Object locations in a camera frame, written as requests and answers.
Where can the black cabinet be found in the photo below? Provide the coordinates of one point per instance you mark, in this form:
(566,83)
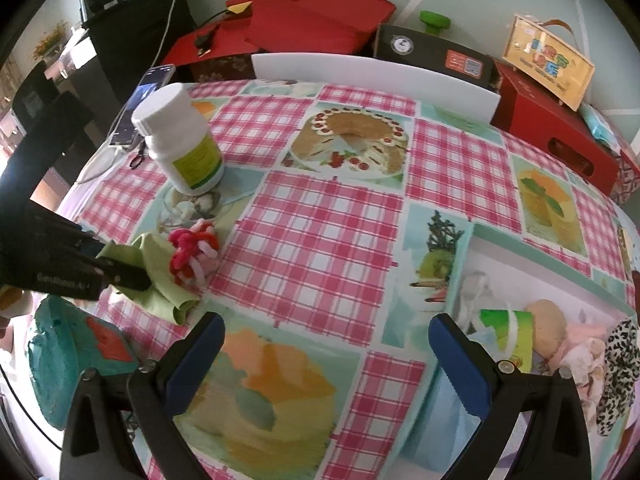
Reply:
(130,45)

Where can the white pill bottle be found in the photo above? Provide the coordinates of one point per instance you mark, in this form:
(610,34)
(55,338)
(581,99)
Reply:
(185,145)

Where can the red carton box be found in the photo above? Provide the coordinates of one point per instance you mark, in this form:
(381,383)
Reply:
(555,125)

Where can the red patterned box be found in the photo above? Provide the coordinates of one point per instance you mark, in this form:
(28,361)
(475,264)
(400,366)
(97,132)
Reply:
(629,175)

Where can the green knob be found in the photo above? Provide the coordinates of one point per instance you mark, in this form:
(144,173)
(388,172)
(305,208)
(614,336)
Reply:
(434,20)

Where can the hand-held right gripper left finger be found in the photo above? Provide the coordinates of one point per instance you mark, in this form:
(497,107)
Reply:
(195,360)

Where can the green tissue packet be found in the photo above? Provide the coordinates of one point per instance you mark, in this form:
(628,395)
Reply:
(510,335)

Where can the flat red gift box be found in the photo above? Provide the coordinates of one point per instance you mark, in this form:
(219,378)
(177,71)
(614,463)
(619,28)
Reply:
(300,15)

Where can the yellow artificial flowers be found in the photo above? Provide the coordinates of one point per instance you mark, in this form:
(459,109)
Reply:
(50,40)

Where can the smartphone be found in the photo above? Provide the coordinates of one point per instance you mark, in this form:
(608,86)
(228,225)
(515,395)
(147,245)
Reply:
(145,105)

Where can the red white pipe cleaner toy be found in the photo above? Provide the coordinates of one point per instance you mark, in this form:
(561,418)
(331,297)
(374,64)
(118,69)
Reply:
(192,252)

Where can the beige round soft puff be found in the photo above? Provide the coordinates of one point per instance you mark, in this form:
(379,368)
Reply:
(545,330)

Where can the white box with teal rim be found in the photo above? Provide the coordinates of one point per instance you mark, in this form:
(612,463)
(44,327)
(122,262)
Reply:
(530,270)

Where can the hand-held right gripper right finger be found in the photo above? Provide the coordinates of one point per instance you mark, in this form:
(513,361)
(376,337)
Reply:
(457,360)

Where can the teal tissue pack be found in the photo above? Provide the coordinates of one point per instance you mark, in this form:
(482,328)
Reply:
(70,360)

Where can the light green cloth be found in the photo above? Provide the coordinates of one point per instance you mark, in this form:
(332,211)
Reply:
(160,285)

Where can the small white fluffy item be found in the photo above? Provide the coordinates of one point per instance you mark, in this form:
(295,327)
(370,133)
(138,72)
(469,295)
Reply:
(195,207)

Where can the leopard print cloth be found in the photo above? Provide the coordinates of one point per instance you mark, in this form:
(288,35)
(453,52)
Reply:
(620,375)

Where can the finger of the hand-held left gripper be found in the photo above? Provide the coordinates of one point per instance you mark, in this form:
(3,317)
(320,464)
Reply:
(85,245)
(125,280)

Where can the white foam board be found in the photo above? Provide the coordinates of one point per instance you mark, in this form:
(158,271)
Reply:
(375,82)

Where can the black box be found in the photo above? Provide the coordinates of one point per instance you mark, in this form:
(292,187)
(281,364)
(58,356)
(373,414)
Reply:
(430,52)

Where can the pack of blue masks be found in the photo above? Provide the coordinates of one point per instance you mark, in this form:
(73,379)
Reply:
(600,127)

